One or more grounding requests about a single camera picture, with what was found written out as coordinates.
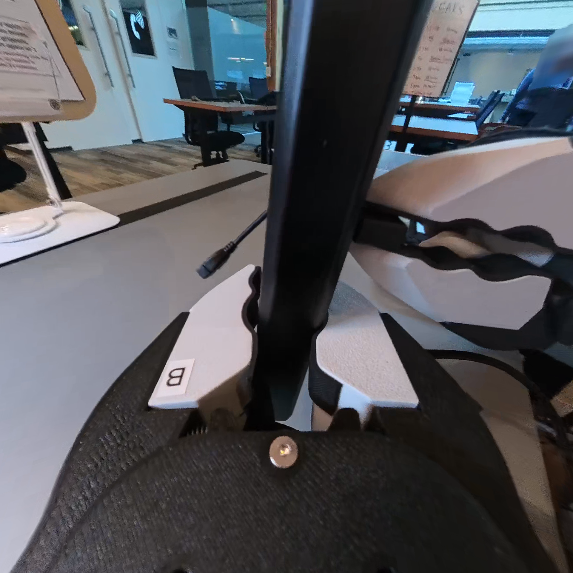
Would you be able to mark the black phone icon sign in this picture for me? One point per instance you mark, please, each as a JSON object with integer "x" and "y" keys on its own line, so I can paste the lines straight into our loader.
{"x": 139, "y": 27}

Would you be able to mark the white door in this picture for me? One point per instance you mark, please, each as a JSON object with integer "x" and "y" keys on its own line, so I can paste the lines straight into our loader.
{"x": 121, "y": 98}

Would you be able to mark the wooden pillar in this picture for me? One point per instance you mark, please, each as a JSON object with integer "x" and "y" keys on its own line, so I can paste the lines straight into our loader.
{"x": 271, "y": 44}

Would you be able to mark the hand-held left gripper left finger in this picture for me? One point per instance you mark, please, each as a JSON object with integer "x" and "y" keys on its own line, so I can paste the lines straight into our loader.
{"x": 215, "y": 349}

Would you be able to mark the small wall sign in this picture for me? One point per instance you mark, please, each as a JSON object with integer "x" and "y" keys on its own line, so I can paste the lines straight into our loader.
{"x": 172, "y": 38}

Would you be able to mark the handwritten whiteboard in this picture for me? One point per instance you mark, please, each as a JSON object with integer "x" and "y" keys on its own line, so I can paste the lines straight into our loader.
{"x": 438, "y": 44}

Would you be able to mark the black office chair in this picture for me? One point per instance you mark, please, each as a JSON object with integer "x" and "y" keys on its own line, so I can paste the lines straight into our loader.
{"x": 197, "y": 89}

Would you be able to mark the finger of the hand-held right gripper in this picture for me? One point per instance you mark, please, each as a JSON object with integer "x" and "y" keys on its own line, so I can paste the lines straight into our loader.
{"x": 492, "y": 183}
{"x": 447, "y": 295}

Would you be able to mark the blue office chair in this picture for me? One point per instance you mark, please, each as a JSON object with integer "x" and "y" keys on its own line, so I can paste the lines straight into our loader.
{"x": 258, "y": 88}

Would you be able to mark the black usb hub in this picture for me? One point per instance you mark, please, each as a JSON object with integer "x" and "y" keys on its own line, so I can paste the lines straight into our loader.
{"x": 331, "y": 134}

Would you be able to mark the white board stand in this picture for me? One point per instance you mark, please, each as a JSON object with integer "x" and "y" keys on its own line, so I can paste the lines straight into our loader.
{"x": 76, "y": 224}

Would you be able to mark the wooden desk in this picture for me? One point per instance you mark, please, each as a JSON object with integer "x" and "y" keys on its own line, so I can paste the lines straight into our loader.
{"x": 429, "y": 127}
{"x": 215, "y": 105}

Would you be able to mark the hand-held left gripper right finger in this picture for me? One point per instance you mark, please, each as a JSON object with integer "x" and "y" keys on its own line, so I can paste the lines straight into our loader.
{"x": 367, "y": 358}

